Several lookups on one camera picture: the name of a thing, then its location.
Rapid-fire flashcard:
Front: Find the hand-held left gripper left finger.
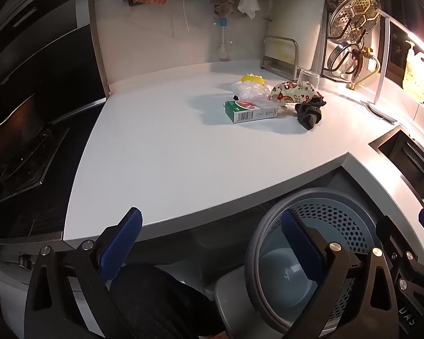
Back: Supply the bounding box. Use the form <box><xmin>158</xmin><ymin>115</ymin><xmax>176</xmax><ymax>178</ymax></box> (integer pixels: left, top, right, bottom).
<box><xmin>24</xmin><ymin>207</ymin><xmax>143</xmax><ymax>339</ymax></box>

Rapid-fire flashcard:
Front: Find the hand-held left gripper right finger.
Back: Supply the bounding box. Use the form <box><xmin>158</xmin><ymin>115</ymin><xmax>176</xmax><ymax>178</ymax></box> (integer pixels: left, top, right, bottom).
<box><xmin>281</xmin><ymin>209</ymin><xmax>399</xmax><ymax>339</ymax></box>

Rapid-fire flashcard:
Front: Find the grey perforated basket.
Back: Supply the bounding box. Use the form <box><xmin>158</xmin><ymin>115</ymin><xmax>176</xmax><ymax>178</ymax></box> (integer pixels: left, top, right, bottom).
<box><xmin>245</xmin><ymin>187</ymin><xmax>389</xmax><ymax>339</ymax></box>

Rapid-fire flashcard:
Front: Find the black cloth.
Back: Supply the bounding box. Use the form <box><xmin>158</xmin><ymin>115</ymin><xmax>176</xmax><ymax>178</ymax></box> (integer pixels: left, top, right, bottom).
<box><xmin>295</xmin><ymin>94</ymin><xmax>327</xmax><ymax>131</ymax></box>

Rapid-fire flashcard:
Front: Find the green carton box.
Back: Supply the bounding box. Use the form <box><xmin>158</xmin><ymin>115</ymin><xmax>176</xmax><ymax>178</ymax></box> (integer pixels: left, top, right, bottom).
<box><xmin>224</xmin><ymin>99</ymin><xmax>279</xmax><ymax>124</ymax></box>

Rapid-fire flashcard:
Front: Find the patterned snack wrapper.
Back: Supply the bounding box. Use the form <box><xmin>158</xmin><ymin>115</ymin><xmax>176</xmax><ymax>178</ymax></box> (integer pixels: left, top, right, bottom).
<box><xmin>268</xmin><ymin>81</ymin><xmax>320</xmax><ymax>106</ymax></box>

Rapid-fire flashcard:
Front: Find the clear plastic bag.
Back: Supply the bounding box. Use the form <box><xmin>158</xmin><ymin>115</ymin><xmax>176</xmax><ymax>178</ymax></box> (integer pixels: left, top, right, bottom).
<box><xmin>231</xmin><ymin>79</ymin><xmax>281</xmax><ymax>110</ymax></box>

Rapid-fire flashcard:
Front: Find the clear cup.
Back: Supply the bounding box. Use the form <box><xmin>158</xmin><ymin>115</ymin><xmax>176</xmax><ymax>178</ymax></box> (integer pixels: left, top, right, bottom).
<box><xmin>297</xmin><ymin>70</ymin><xmax>320</xmax><ymax>92</ymax></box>

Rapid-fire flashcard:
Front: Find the yellow lid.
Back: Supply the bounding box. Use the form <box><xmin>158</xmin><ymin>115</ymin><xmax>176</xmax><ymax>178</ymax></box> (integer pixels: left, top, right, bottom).
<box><xmin>242</xmin><ymin>74</ymin><xmax>266</xmax><ymax>86</ymax></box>

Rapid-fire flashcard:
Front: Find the person's dark trouser leg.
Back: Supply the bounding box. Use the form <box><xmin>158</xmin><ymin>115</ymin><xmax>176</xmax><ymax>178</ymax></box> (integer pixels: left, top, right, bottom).
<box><xmin>109</xmin><ymin>265</ymin><xmax>227</xmax><ymax>339</ymax></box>

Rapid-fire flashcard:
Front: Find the black sink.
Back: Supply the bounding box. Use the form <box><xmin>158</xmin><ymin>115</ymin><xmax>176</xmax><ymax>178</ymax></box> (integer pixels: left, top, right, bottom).
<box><xmin>369</xmin><ymin>123</ymin><xmax>424</xmax><ymax>227</ymax></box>

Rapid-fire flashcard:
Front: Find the grey stool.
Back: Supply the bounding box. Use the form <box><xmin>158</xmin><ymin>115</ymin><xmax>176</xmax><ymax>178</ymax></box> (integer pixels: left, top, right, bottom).
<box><xmin>214</xmin><ymin>265</ymin><xmax>255</xmax><ymax>339</ymax></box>

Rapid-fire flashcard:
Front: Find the black gas cooktop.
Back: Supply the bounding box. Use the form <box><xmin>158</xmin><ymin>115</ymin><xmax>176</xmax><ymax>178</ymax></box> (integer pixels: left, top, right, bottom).
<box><xmin>0</xmin><ymin>99</ymin><xmax>106</xmax><ymax>241</ymax></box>

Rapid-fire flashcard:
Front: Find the yellow detergent bottle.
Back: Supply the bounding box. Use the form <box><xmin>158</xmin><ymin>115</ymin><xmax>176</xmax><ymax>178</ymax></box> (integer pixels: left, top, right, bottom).
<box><xmin>402</xmin><ymin>40</ymin><xmax>424</xmax><ymax>101</ymax></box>

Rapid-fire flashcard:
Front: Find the faucet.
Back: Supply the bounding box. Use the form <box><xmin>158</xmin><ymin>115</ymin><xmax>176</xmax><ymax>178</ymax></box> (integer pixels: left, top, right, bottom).
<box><xmin>362</xmin><ymin>9</ymin><xmax>401</xmax><ymax>124</ymax></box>

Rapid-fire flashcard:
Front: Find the LED light strip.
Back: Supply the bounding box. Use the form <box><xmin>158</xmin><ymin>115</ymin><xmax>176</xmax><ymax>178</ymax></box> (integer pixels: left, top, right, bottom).
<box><xmin>406</xmin><ymin>30</ymin><xmax>424</xmax><ymax>62</ymax></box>

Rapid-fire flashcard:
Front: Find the glass pot lid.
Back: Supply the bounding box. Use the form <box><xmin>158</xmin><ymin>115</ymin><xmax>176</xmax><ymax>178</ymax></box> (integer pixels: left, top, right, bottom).
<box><xmin>327</xmin><ymin>40</ymin><xmax>361</xmax><ymax>78</ymax></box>

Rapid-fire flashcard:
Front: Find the black range hood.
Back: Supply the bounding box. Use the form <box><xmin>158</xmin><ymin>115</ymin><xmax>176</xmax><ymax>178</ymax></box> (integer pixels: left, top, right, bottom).
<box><xmin>0</xmin><ymin>0</ymin><xmax>110</xmax><ymax>131</ymax></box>

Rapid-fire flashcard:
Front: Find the steel board rack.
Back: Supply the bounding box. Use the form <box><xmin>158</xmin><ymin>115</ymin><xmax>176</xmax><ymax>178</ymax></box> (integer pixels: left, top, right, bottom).
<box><xmin>260</xmin><ymin>36</ymin><xmax>299</xmax><ymax>80</ymax></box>

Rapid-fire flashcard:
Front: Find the white bottle brush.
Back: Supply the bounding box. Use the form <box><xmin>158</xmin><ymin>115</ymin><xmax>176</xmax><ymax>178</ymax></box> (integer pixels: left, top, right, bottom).
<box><xmin>216</xmin><ymin>14</ymin><xmax>232</xmax><ymax>62</ymax></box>

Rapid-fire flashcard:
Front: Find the perforated steel steamer plate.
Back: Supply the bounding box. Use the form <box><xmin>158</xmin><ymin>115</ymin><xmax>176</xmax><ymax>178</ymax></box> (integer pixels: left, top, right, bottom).
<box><xmin>328</xmin><ymin>0</ymin><xmax>380</xmax><ymax>43</ymax></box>

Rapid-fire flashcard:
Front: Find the white cutting board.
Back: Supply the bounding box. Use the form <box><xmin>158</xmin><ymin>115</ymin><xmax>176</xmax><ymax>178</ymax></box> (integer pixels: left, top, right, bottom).
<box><xmin>272</xmin><ymin>0</ymin><xmax>327</xmax><ymax>71</ymax></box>

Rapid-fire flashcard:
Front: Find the white cloth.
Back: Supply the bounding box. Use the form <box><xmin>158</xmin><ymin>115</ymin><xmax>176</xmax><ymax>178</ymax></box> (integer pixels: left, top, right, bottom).
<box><xmin>237</xmin><ymin>0</ymin><xmax>261</xmax><ymax>20</ymax></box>

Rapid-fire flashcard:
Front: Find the brown cloth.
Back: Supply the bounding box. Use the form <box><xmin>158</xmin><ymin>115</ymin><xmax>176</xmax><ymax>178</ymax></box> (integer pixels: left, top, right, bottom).
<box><xmin>211</xmin><ymin>0</ymin><xmax>238</xmax><ymax>16</ymax></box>

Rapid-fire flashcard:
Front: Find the brass gas valve with hose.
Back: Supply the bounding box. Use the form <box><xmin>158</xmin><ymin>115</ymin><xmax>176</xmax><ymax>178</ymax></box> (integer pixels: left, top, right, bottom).
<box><xmin>348</xmin><ymin>46</ymin><xmax>381</xmax><ymax>90</ymax></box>

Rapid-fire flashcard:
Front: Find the black wire lid rack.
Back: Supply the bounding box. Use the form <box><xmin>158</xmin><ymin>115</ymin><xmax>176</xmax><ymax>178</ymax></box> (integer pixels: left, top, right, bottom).
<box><xmin>319</xmin><ymin>7</ymin><xmax>371</xmax><ymax>82</ymax></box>

